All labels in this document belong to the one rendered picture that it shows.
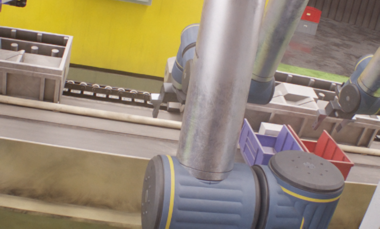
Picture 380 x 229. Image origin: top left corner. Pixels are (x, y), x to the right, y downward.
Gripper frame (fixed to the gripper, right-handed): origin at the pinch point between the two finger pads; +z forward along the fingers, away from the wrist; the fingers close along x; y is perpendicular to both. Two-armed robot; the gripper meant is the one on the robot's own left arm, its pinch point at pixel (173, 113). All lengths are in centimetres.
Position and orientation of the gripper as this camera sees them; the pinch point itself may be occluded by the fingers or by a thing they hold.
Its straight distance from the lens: 179.9
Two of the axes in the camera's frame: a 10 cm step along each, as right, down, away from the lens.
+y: -1.6, -7.4, 6.5
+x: -9.5, -0.5, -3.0
